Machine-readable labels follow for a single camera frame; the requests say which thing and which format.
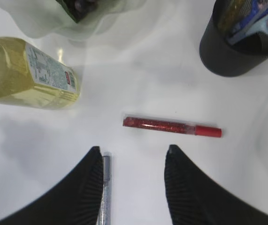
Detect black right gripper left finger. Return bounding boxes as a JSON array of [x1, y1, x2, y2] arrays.
[[0, 146, 104, 225]]

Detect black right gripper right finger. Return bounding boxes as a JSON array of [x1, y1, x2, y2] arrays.
[[164, 144, 268, 225]]

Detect silver glitter pen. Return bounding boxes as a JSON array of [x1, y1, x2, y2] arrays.
[[96, 152, 112, 225]]

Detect yellow drink bottle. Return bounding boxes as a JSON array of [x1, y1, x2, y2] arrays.
[[0, 37, 80, 109]]

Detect blue safety scissors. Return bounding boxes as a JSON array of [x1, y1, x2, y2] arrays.
[[226, 0, 268, 45]]

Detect purple artificial grape bunch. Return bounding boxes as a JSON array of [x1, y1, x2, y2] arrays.
[[56, 0, 99, 23]]

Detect gold glitter pen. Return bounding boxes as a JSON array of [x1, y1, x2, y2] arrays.
[[217, 0, 252, 36]]

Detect red marker pen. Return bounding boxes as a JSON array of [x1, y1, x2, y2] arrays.
[[123, 117, 222, 138]]

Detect black mesh pen holder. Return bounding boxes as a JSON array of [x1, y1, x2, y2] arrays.
[[199, 0, 268, 77]]

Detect pale green wavy plate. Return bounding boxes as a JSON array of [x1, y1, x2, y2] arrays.
[[0, 0, 145, 41]]

